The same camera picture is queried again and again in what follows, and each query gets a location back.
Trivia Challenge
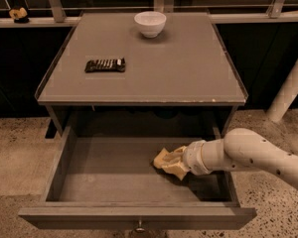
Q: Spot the yellow sponge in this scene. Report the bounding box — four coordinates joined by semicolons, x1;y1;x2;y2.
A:
153;148;180;170

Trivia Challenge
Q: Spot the grey cabinet with glass top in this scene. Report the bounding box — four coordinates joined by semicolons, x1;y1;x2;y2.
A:
36;13;247;131

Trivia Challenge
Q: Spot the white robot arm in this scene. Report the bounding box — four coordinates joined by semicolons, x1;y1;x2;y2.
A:
161;128;298;190

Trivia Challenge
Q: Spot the white ceramic bowl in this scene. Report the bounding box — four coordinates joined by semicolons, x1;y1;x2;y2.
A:
134;11;167;38

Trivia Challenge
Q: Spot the open grey top drawer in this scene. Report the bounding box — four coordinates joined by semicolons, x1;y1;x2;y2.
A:
19;127;256;231

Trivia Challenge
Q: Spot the metal drawer knob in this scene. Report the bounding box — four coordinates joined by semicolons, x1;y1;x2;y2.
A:
134;219;145;233

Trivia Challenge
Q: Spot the white diagonal support pole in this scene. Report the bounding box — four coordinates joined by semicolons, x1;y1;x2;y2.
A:
266;59;298;122

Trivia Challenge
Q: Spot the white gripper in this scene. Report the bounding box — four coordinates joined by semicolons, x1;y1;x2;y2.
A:
162;140;211;180

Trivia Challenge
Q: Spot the metal window railing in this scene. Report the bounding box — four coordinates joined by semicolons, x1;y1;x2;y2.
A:
0;0;298;29

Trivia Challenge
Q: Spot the small yellow object on ledge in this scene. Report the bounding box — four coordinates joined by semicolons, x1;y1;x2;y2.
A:
9;6;29;23

